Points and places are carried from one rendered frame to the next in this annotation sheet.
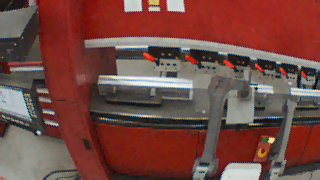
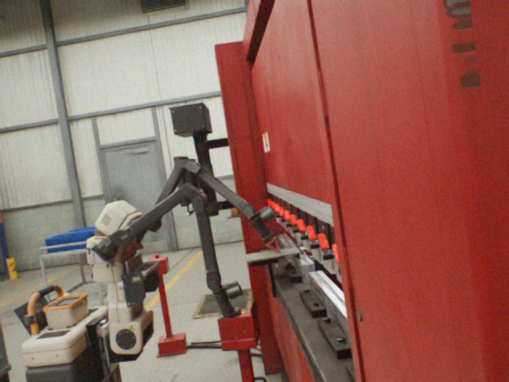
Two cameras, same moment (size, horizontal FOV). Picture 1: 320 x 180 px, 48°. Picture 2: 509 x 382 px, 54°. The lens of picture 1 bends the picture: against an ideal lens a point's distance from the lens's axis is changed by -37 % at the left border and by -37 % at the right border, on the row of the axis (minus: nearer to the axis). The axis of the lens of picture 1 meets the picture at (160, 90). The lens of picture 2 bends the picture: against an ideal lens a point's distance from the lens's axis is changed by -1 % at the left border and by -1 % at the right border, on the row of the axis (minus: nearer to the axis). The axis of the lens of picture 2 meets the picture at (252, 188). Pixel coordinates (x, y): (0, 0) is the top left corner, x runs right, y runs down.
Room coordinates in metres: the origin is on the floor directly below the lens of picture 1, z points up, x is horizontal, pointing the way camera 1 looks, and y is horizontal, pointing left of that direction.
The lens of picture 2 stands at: (1.11, -2.94, 1.48)
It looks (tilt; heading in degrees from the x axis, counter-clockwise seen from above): 3 degrees down; 77
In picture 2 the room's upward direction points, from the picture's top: 9 degrees counter-clockwise
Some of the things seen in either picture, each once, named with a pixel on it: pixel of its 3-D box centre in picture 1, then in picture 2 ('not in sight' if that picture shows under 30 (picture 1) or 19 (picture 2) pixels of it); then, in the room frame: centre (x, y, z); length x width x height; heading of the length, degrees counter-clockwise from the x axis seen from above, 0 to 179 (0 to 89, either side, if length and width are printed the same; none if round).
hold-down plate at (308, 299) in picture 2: (306, 105); (312, 302); (1.73, -1.04, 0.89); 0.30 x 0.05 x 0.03; 80
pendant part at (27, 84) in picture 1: (15, 98); (188, 179); (1.54, 0.84, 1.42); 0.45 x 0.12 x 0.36; 76
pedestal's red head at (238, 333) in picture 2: (267, 154); (239, 322); (1.50, -0.65, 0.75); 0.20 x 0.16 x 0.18; 70
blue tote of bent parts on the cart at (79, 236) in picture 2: not in sight; (75, 242); (0.44, 2.75, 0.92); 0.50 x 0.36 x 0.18; 161
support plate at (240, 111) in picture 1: (241, 104); (270, 254); (1.75, -0.43, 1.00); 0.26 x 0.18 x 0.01; 170
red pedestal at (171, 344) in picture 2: not in sight; (164, 303); (1.23, 1.34, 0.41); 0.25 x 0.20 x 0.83; 170
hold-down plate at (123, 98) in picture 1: (132, 99); not in sight; (1.95, 0.14, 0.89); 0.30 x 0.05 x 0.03; 80
